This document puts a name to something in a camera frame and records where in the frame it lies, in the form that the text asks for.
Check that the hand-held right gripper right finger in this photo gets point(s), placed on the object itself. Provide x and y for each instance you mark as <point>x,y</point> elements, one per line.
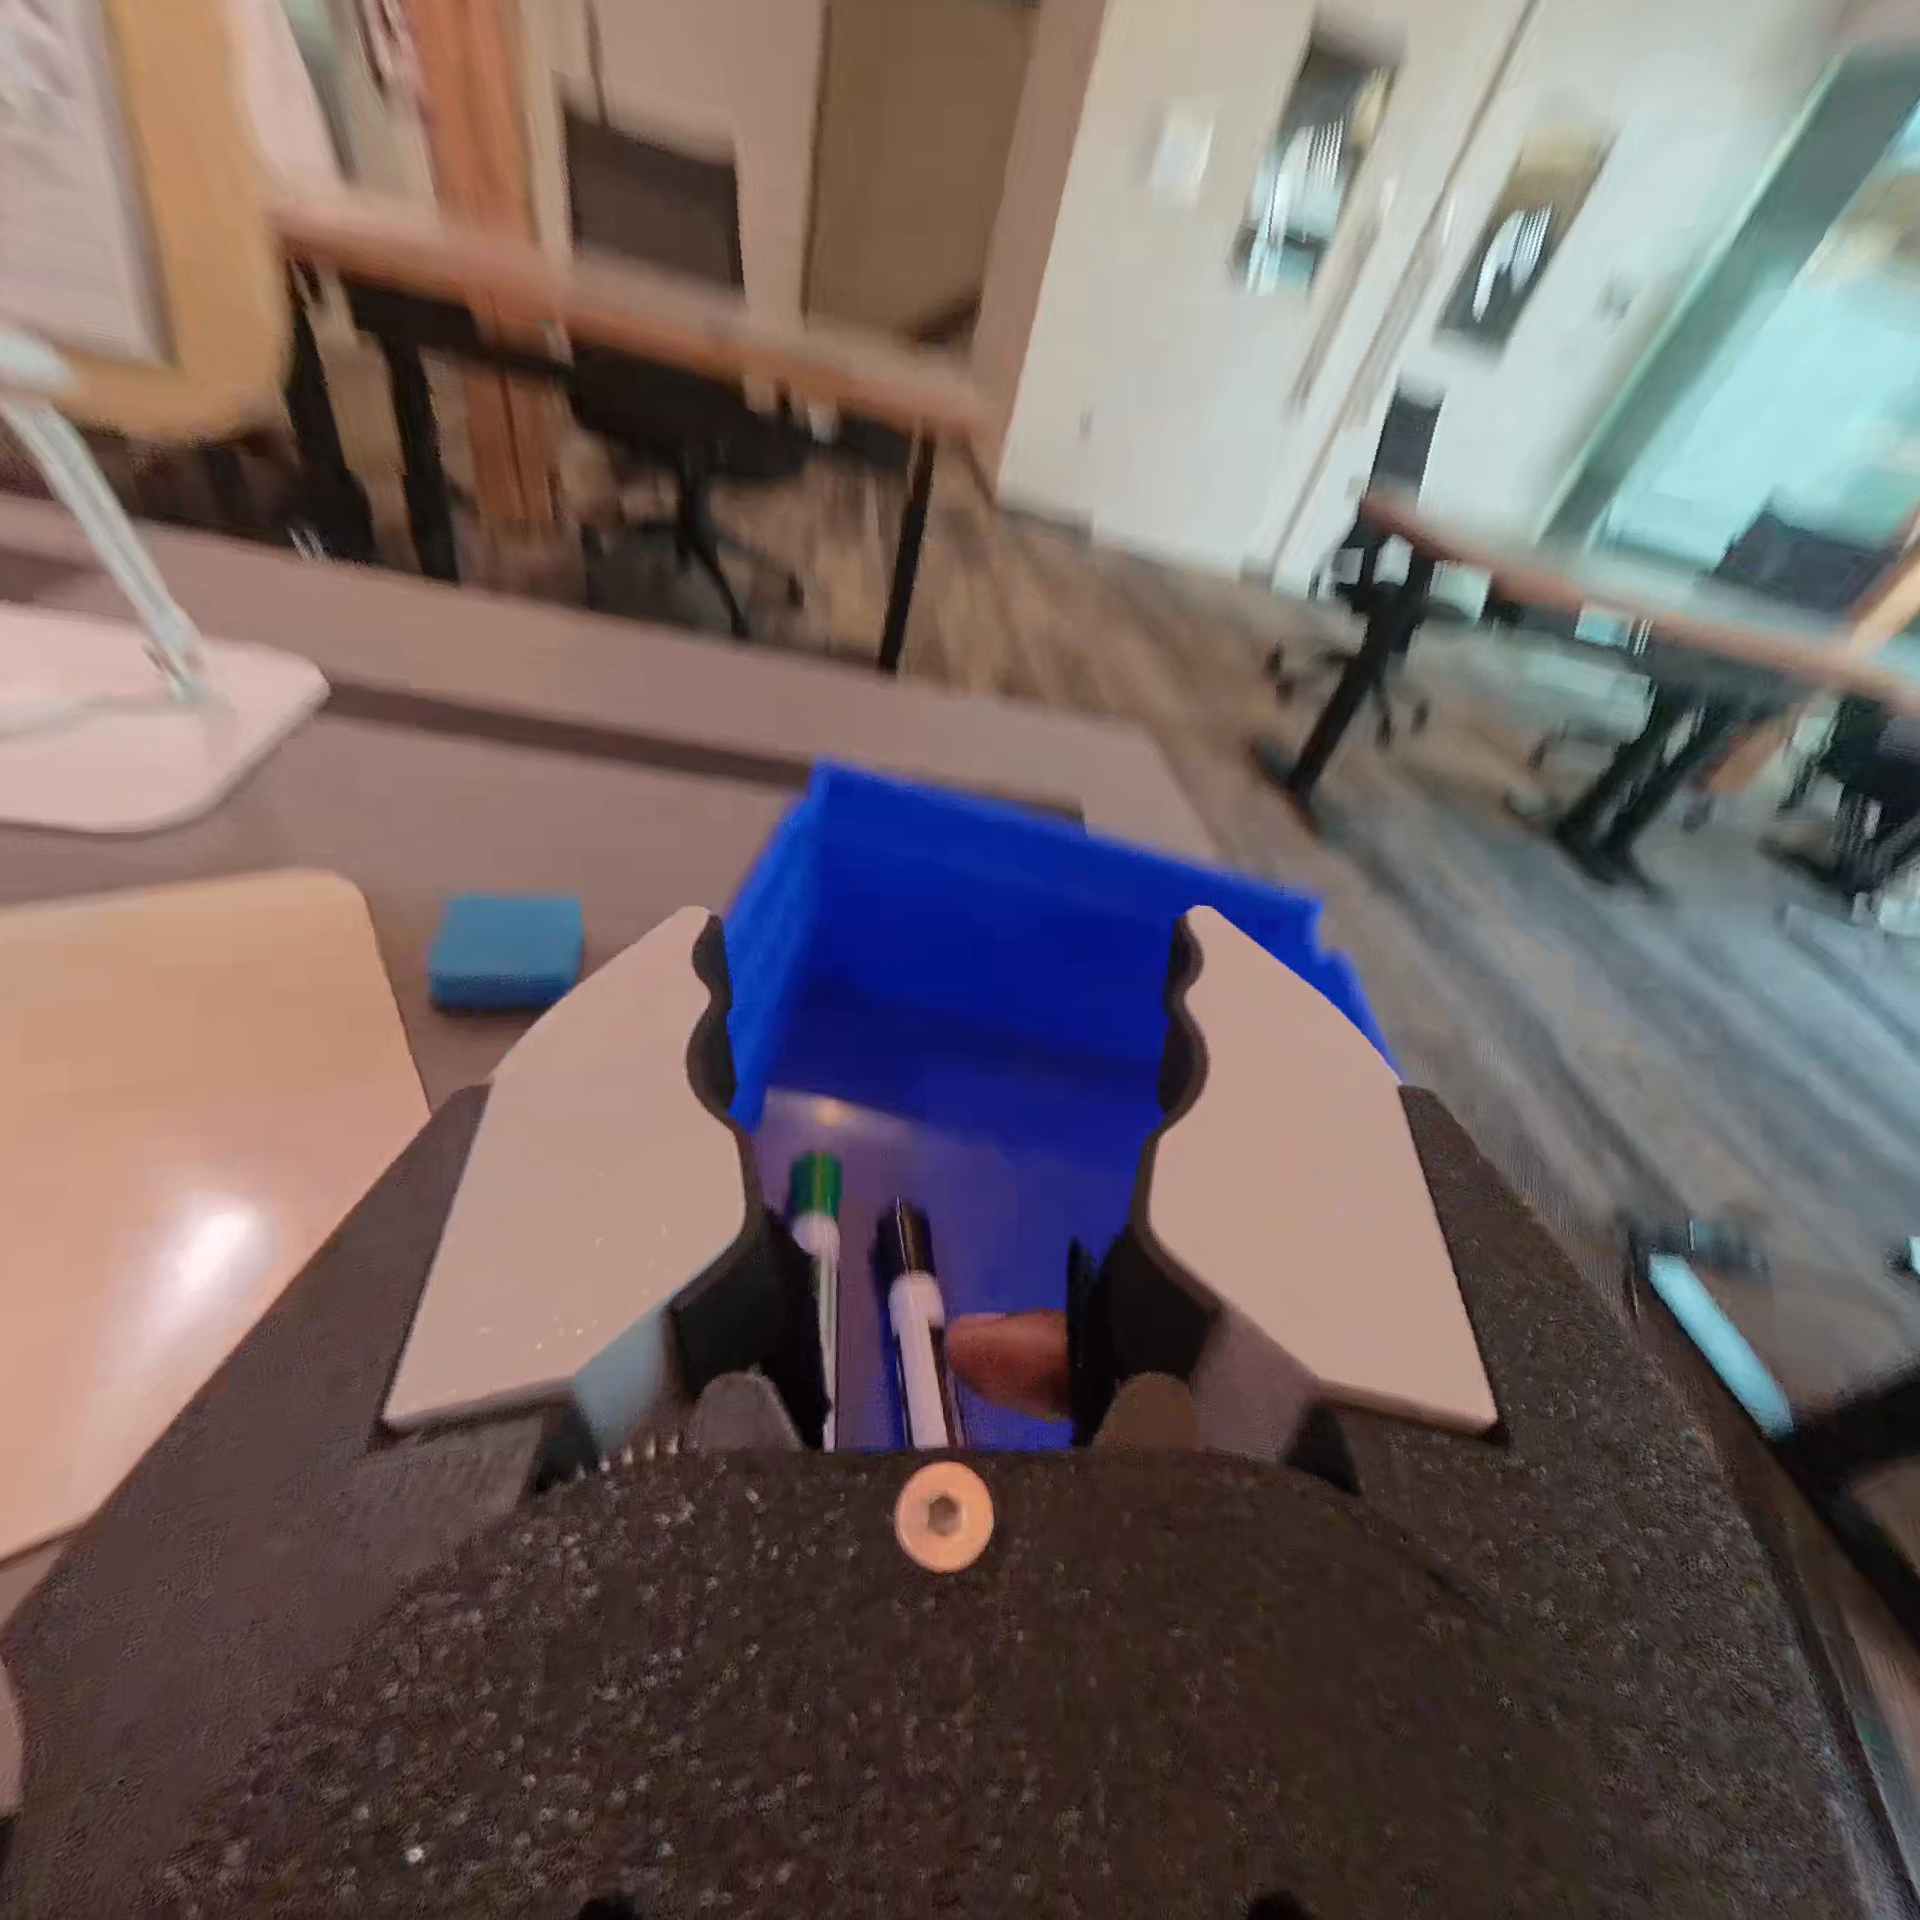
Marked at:
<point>1320,1200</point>

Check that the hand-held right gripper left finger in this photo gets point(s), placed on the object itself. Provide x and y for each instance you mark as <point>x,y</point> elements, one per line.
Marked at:
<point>573,1200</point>

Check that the green marker cap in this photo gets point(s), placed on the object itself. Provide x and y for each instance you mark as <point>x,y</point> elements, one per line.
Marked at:
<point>813,1180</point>

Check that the blue whiteboard eraser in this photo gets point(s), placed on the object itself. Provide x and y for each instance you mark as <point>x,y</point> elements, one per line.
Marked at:
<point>503,951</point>

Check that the green whiteboard marker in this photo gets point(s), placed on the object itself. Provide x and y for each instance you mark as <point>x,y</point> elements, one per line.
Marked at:
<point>823,1320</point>

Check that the black whiteboard marker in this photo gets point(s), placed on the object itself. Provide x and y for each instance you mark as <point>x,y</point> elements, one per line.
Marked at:
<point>923,1367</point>

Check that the white whiteboard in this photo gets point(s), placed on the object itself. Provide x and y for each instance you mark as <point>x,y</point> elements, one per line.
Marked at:
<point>180,1172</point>

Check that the blue plastic bin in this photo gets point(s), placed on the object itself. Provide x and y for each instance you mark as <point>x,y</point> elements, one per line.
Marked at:
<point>991,931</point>

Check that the black floor stand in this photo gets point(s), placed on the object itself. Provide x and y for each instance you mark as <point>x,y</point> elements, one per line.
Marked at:
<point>1787,1382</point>

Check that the white table sign stand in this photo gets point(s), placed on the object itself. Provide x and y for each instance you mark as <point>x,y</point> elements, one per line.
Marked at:
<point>123,719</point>

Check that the wooden office desk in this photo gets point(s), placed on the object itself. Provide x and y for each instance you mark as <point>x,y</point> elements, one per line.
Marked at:
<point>662,315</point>
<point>1620,601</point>

